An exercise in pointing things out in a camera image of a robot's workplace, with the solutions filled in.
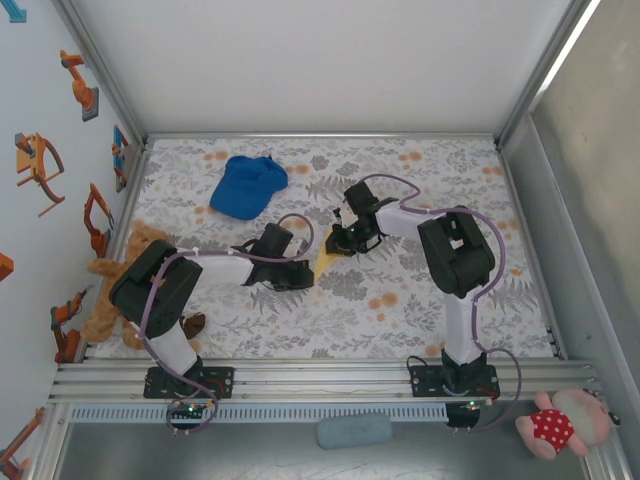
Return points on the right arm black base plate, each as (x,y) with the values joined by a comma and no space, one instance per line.
(425,382)

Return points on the grey-blue sponge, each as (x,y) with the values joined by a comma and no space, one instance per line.
(352,431)

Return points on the aluminium frame post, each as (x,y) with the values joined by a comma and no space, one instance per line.
(545,70)
(100,70)

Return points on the thin aluminium frame rail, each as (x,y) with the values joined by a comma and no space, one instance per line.
(320,135)

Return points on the wide aluminium mounting rail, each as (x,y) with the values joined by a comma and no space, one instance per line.
(325,380)

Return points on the yellow cloth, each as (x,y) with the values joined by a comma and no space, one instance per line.
(322,263)

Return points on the small controller board with LED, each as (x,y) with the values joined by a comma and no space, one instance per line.
(469,412)
(189,410)

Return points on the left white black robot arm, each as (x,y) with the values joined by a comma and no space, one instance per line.
(155,290)

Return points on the floral patterned tablecloth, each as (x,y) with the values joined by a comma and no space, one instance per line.
(350,325)

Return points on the orange claw gripper sticker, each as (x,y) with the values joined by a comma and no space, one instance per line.
(30,165)

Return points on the orange block sticker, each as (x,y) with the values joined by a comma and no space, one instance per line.
(4,266)

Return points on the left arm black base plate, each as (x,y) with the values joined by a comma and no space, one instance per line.
(225,382)

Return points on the pink plush toy dotted dress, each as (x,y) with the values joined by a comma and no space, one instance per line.
(550,425)

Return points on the blue baseball cap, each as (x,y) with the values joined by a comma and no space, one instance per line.
(245,185)

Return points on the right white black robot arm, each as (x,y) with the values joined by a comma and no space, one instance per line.
(455,255)

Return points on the blue orange machine sticker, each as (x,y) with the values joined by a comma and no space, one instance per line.
(119,155)

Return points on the brown teddy bear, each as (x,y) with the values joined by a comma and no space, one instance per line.
(100,325)

